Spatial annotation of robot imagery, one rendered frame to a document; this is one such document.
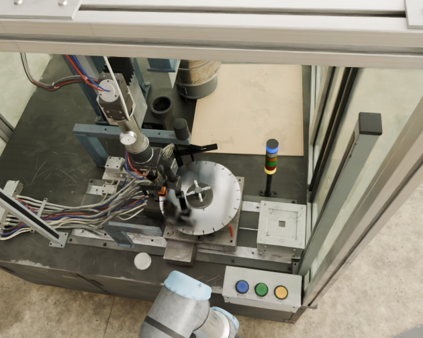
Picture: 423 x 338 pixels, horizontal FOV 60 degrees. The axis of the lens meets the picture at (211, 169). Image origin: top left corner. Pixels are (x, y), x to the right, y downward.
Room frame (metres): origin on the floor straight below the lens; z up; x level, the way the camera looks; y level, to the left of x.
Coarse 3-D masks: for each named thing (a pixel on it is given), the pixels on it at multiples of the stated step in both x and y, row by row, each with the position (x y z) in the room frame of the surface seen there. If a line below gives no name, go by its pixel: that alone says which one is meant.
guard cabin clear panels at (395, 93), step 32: (0, 64) 1.63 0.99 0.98; (32, 64) 1.81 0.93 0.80; (0, 96) 1.50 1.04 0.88; (352, 96) 0.57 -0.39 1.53; (384, 96) 0.39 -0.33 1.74; (416, 96) 0.29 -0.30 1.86; (320, 128) 0.84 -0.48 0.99; (352, 128) 0.48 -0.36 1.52; (384, 128) 0.33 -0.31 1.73; (320, 192) 0.54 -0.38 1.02; (352, 192) 0.32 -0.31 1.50; (320, 256) 0.31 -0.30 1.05
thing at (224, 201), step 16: (192, 176) 0.75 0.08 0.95; (208, 176) 0.74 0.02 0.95; (224, 176) 0.73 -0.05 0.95; (224, 192) 0.65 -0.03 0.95; (160, 208) 0.64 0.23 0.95; (176, 208) 0.63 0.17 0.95; (192, 208) 0.61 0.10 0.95; (208, 208) 0.60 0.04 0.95; (224, 208) 0.59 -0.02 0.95; (176, 224) 0.56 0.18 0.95; (192, 224) 0.55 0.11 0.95; (208, 224) 0.53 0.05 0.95; (224, 224) 0.52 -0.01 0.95
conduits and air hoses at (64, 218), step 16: (16, 192) 0.95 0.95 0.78; (128, 192) 0.76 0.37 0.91; (0, 208) 0.87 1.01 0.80; (32, 208) 0.86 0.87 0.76; (48, 208) 0.84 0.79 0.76; (64, 208) 0.83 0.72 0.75; (80, 208) 0.80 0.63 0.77; (96, 208) 0.79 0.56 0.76; (112, 208) 0.72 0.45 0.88; (128, 208) 0.69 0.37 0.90; (0, 224) 0.79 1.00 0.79; (16, 224) 0.78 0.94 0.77; (48, 224) 0.76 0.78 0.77; (64, 224) 0.74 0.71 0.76; (80, 224) 0.72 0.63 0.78
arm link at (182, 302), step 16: (176, 272) 0.25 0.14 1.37; (176, 288) 0.21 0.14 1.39; (192, 288) 0.21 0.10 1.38; (208, 288) 0.21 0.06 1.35; (160, 304) 0.18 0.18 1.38; (176, 304) 0.18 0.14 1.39; (192, 304) 0.17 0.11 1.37; (208, 304) 0.18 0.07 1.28; (144, 320) 0.16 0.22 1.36; (160, 320) 0.15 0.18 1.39; (176, 320) 0.14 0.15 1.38; (192, 320) 0.14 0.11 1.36; (208, 320) 0.16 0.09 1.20; (224, 320) 0.18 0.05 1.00; (176, 336) 0.11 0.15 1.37; (208, 336) 0.13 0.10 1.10; (224, 336) 0.13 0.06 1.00
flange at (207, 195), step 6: (192, 186) 0.70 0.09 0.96; (204, 186) 0.69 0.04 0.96; (186, 192) 0.68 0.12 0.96; (204, 192) 0.66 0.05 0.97; (210, 192) 0.66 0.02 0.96; (186, 198) 0.66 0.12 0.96; (192, 198) 0.65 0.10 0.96; (198, 198) 0.64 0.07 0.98; (204, 198) 0.64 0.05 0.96; (210, 198) 0.64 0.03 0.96; (192, 204) 0.63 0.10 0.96; (198, 204) 0.62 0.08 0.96; (204, 204) 0.62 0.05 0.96
